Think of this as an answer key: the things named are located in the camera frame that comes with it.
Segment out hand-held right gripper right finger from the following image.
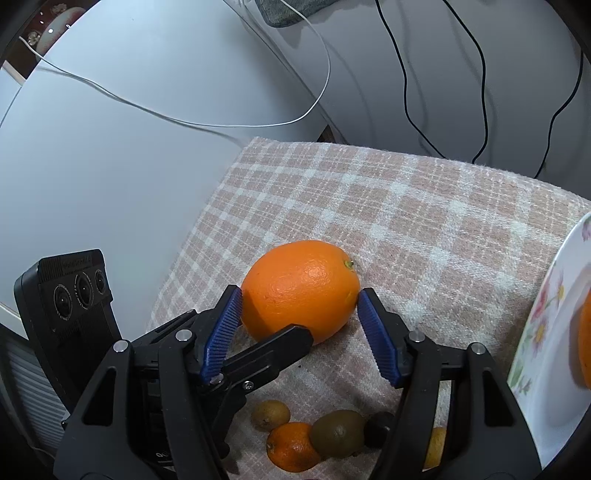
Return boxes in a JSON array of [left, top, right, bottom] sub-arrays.
[[358, 288, 542, 480]]

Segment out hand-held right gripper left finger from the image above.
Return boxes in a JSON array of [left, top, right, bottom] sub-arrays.
[[54, 285, 244, 480]]

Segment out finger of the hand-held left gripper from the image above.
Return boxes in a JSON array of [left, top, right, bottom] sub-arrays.
[[131, 310, 200, 346], [203, 324, 316, 460]]

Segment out cracked yellow-brown small fruit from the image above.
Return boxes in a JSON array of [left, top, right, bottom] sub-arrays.
[[250, 400, 291, 432]]

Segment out large smooth orange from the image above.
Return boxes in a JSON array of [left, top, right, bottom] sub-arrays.
[[241, 240, 361, 346]]

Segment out dark brown chestnut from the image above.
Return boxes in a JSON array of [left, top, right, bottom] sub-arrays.
[[364, 412, 397, 448]]

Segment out small mandarin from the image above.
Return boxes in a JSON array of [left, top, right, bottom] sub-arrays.
[[266, 422, 321, 473]]

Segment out round green-brown fruit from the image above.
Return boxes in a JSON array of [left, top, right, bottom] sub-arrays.
[[308, 409, 366, 459]]

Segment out small oval kumquat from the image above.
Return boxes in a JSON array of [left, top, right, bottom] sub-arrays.
[[422, 427, 448, 470]]

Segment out white floral plate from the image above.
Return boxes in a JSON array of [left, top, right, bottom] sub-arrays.
[[507, 213, 591, 469]]

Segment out white ribbed panel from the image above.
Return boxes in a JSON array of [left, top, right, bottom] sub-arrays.
[[0, 330, 65, 450]]

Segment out pink checked cloth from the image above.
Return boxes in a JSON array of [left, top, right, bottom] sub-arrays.
[[145, 137, 591, 480]]

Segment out large rough-skinned orange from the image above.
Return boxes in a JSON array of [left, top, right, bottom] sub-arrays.
[[570, 295, 591, 388]]

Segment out white cable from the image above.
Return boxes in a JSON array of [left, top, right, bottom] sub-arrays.
[[18, 0, 332, 129]]

